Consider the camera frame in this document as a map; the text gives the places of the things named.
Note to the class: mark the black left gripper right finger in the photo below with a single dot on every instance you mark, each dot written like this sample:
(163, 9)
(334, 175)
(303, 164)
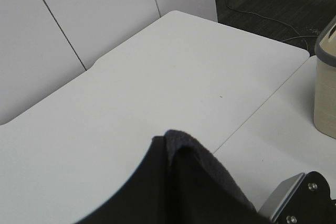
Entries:
(303, 198)

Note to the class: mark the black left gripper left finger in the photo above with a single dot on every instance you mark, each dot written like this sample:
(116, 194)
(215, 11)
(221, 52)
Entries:
(183, 194)

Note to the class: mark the dark grey towel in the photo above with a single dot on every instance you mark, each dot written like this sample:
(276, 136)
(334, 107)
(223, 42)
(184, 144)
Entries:
(177, 140)

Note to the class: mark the beige grey-rimmed bin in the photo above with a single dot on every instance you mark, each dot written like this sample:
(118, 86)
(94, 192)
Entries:
(324, 96)

